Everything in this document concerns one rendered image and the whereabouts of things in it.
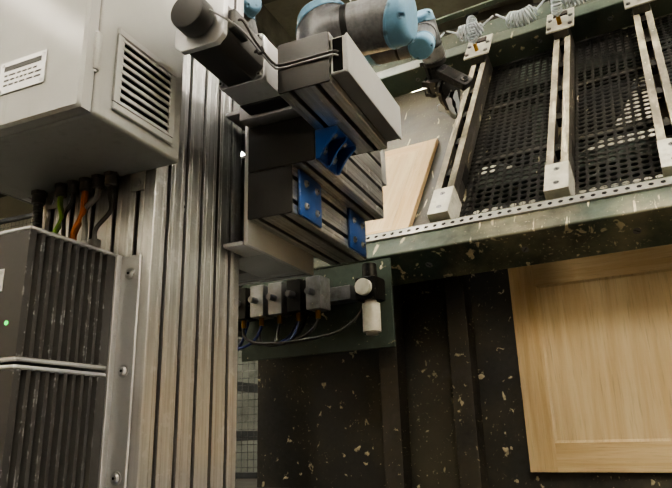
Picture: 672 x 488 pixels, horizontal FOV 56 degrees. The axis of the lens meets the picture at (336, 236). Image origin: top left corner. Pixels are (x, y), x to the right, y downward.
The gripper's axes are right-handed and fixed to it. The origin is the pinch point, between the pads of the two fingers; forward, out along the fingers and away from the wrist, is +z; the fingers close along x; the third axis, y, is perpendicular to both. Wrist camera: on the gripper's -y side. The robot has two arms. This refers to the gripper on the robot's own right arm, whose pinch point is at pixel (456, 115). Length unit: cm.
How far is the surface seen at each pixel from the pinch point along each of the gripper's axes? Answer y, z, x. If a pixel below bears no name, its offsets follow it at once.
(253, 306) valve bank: 7, 8, 91
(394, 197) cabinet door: 4.0, 10.9, 33.0
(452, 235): -33, 6, 48
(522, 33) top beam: 13, 0, -61
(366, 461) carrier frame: -14, 63, 93
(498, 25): 52, 11, -98
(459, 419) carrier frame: -39, 49, 73
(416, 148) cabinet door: 16.6, 10.4, 6.3
